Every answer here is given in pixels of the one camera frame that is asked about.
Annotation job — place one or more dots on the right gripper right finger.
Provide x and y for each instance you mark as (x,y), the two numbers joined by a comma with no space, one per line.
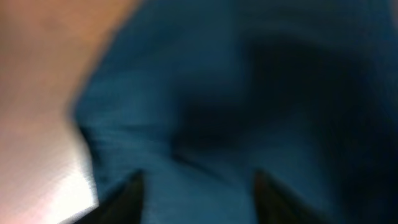
(276,204)

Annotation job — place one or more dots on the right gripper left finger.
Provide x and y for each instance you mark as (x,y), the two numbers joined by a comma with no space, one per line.
(125,206)

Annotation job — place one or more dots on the navy blue shorts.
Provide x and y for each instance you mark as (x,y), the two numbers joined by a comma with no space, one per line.
(199,95)

